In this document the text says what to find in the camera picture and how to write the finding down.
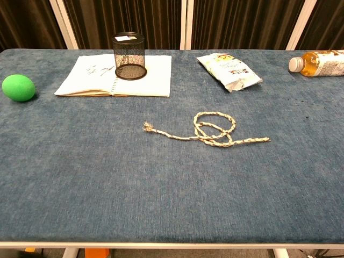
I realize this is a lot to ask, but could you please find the open white spiral notebook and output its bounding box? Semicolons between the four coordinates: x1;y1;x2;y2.
54;54;173;98

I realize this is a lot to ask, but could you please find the black mesh pen holder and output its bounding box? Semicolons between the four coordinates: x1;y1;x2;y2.
112;32;148;81

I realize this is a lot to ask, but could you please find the beige braided rope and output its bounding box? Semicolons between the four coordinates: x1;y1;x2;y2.
143;111;271;148

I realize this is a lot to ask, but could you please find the white snack bag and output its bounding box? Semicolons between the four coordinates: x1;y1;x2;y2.
196;53;263;93

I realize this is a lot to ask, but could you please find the white table frame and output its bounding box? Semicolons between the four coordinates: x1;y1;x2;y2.
0;241;344;258

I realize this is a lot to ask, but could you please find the white partition frame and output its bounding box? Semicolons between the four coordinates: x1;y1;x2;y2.
48;0;318;51

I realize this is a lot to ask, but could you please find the blue fabric table cover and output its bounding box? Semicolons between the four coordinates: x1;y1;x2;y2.
0;48;344;244

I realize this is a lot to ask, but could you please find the amber tea plastic bottle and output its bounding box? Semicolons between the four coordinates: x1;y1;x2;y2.
288;49;344;77

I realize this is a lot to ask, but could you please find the dark brown curtain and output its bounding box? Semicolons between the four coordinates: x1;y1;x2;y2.
0;0;344;52

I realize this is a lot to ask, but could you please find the green foam ball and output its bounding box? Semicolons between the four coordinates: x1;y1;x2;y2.
1;74;36;102

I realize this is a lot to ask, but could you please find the orange box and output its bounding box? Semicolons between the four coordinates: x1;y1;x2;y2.
84;248;110;258

